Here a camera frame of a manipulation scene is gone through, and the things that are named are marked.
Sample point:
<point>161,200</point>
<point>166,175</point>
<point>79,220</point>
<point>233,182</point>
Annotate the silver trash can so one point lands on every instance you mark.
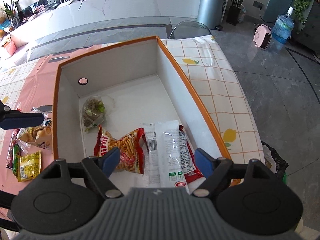
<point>211,12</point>

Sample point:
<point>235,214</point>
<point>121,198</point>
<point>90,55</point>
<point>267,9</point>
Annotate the white clear long snack packet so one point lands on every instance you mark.
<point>163,144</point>

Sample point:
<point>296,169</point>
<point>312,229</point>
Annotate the red chocolate bar wrapper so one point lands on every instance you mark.
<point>11,146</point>

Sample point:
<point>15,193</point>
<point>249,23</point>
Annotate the yellow snack packet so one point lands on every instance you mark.
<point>29,166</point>

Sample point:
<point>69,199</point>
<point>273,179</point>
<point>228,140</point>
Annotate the pink small heater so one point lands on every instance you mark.
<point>262,36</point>

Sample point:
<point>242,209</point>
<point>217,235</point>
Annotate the green sausage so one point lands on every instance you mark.
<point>16,151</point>

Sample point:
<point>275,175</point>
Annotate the black bin bag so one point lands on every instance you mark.
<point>275,162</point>

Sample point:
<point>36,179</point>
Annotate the small plant glass vase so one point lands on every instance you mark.
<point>11,11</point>

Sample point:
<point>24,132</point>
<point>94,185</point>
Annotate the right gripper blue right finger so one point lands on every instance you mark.
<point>215,172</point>

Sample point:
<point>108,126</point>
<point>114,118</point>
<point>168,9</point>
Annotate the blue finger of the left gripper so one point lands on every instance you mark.
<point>16,119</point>

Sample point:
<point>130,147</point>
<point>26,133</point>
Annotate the fries snack bag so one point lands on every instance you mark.
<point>39,136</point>

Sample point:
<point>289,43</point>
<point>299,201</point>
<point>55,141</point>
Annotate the white marble tv cabinet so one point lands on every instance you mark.
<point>91,11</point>

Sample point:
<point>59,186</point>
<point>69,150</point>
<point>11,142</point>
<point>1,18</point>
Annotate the pink white storage box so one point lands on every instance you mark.
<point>8,47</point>

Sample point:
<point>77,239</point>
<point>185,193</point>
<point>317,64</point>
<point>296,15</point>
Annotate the red white snack packet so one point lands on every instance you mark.
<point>189,169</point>

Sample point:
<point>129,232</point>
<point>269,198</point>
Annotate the pink bottle print mat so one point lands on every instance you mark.
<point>24,87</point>

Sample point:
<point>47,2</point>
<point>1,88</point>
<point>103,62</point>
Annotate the clear acrylic chair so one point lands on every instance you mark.
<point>189,29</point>

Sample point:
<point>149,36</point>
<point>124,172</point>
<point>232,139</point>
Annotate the orange white storage box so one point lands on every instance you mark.
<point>139,81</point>

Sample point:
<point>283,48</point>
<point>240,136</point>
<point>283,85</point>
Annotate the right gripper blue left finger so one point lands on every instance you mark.
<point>98,170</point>

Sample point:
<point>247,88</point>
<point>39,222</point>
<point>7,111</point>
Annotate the blue water jug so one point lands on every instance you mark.
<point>283,26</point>

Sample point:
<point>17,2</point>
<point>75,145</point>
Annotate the red orange stick snack bag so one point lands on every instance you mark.
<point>130,146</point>

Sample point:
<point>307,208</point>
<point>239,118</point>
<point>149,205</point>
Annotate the clear green leaf snack bag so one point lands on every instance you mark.
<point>93,111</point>

